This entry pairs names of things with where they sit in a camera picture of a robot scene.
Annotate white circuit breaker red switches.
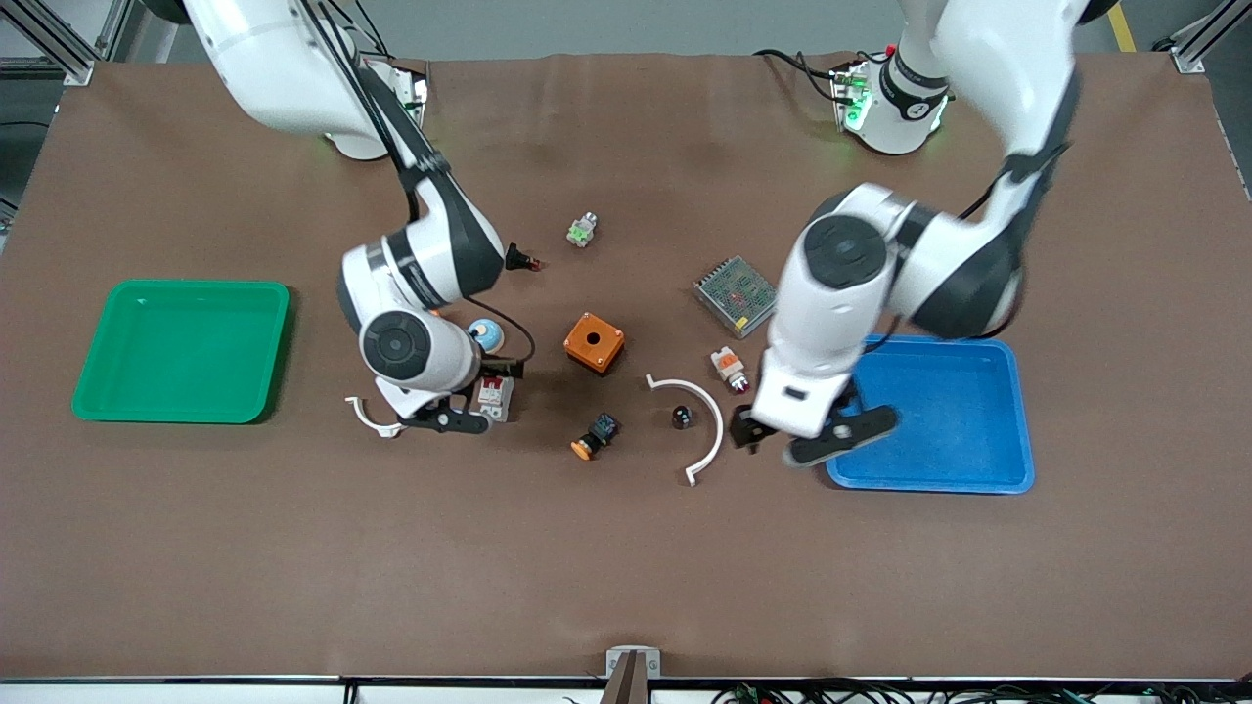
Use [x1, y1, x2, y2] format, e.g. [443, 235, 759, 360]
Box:
[474, 375, 516, 423]

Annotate large white pipe clamp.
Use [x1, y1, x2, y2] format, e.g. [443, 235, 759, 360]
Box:
[645, 374, 726, 487]

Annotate small white pipe clamp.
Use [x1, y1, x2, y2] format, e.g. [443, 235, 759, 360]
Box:
[344, 394, 407, 439]

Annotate orange white indicator lamp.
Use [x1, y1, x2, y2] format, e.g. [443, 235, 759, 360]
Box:
[710, 346, 752, 394]

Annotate orange black button box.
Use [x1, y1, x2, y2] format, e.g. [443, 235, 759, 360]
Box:
[563, 312, 626, 376]

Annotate metal mesh power supply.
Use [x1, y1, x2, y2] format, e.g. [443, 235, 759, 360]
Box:
[693, 255, 781, 340]

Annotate blue plastic tray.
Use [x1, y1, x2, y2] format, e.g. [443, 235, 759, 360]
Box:
[825, 335, 1036, 495]

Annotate green plastic tray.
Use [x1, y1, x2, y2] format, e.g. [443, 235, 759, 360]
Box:
[71, 280, 291, 425]

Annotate metal base connector box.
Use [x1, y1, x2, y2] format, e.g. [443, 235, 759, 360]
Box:
[829, 61, 873, 133]
[386, 61, 431, 128]

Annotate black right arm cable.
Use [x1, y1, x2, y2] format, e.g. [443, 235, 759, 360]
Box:
[293, 0, 537, 377]

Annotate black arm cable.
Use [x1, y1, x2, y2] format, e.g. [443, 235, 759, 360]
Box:
[293, 0, 537, 377]
[959, 59, 1082, 221]

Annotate orange push button switch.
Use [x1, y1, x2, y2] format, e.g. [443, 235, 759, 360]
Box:
[570, 413, 621, 462]

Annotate metal table edge bracket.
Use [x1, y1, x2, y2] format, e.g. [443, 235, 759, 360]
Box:
[605, 646, 661, 704]

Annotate black cable bundle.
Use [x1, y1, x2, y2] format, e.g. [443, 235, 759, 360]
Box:
[714, 680, 1252, 704]

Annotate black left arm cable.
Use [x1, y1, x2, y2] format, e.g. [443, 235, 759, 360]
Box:
[959, 59, 1082, 221]

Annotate black base cable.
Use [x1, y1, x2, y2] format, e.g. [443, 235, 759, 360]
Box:
[753, 47, 852, 104]

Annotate aluminium frame profile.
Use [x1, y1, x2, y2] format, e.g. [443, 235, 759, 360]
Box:
[1154, 0, 1252, 74]
[0, 0, 133, 87]

